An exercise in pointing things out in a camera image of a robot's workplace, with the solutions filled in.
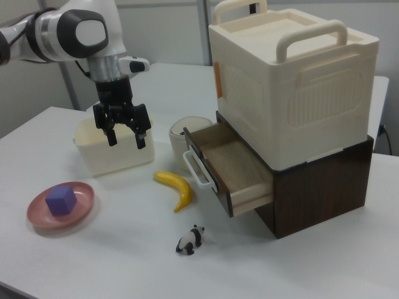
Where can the pink plastic plate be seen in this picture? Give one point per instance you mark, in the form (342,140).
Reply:
(81,199)

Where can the grey metal partition post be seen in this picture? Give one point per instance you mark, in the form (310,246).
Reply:
(204,31)

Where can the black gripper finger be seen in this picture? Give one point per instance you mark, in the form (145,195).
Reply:
(107,130)
(140,124)

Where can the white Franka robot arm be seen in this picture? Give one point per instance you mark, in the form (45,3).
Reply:
(68,31)

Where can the cream open plastic bin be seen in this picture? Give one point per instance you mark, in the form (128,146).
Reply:
(124,152)

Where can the yellow toy banana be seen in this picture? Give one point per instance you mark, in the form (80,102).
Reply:
(184,190)

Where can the dark wooden drawer cabinet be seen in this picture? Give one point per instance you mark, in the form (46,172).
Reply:
(318,196)

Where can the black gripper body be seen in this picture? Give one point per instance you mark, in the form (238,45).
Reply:
(113,93)

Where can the small panda figurine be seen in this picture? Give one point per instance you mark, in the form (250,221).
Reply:
(190,241)

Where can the purple cube block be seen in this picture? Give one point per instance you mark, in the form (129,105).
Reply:
(60,201)

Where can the small beige lidded trash can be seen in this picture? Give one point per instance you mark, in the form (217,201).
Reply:
(176,149)

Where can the orange tape strip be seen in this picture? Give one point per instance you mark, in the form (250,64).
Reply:
(219,79)

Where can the grey slanted metal pole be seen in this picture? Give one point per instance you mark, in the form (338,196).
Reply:
(70,87)

